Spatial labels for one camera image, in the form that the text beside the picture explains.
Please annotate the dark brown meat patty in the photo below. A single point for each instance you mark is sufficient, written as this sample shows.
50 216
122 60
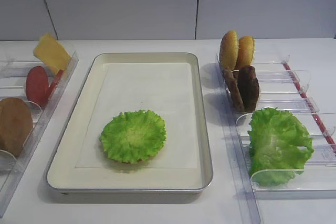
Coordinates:
248 87

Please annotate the tan bun half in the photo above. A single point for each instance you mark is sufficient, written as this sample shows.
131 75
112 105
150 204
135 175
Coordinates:
246 49
228 52

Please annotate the yellow cheese slice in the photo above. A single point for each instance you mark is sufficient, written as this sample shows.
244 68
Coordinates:
51 53

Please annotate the red tomato slice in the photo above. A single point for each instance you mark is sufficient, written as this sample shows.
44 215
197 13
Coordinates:
37 85

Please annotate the cream metal baking tray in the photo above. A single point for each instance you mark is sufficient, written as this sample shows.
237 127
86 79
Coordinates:
64 175

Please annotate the light brown meat patty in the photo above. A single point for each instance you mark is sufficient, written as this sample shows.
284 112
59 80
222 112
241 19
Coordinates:
234 91

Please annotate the tan bun half front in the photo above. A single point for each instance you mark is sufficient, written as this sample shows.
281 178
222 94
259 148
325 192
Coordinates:
228 52

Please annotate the green lettuce leaf on tray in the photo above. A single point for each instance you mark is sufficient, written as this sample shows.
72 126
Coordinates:
132 137

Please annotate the white paper tray liner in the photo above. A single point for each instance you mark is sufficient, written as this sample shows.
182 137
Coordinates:
164 88

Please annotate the clear acrylic rack right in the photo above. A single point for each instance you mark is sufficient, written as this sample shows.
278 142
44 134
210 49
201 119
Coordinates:
281 195

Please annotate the green lettuce leaf in rack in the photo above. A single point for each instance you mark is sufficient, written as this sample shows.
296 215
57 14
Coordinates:
280 145

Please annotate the brown bun slice left rack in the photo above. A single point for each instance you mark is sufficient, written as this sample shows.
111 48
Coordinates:
16 124

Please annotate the tan bun half rear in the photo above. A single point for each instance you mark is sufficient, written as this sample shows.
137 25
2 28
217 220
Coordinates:
246 49

